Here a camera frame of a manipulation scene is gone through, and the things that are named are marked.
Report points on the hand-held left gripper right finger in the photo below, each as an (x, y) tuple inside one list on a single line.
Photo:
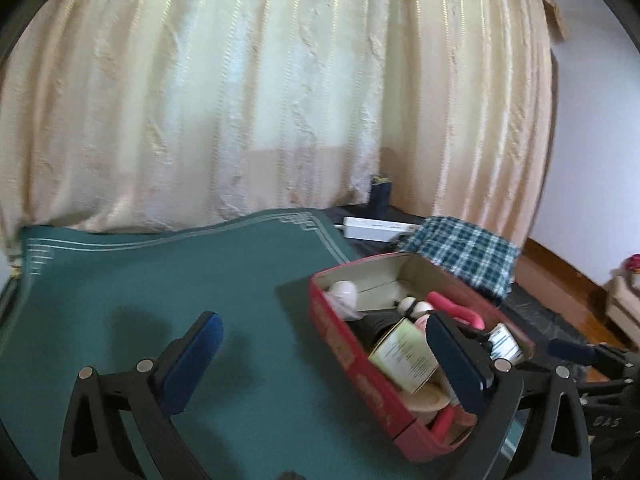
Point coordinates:
[(457, 365)]

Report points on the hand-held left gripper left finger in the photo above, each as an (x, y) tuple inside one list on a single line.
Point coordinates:
[(192, 360)]

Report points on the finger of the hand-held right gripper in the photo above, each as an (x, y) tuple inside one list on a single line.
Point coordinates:
[(575, 351)]

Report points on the light blue white tube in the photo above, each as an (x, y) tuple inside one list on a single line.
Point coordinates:
[(505, 342)]

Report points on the pink foam curler rod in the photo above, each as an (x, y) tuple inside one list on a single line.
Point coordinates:
[(462, 312)]

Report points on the small cream yellow carton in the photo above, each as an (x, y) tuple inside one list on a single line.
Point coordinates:
[(405, 355)]

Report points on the small panda toy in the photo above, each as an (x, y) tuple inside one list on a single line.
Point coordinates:
[(417, 306)]

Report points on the black plastic object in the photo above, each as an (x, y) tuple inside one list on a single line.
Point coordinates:
[(375, 330)]

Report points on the white bandage roll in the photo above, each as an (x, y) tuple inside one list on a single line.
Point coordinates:
[(342, 292)]

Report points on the beige armchair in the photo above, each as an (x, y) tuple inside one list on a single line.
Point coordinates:
[(622, 305)]

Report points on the green patterned table mat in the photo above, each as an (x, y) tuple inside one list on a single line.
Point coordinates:
[(150, 280)]

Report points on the red pink knitted object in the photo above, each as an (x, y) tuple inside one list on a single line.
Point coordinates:
[(632, 262)]

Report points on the green plaid cloth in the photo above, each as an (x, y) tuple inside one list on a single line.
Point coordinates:
[(465, 250)]

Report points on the white power strip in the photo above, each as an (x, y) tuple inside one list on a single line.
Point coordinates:
[(375, 227)]

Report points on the dark blue bottle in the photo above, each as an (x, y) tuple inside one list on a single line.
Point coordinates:
[(380, 192)]

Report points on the cream patterned curtain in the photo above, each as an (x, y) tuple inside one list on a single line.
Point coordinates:
[(200, 85)]

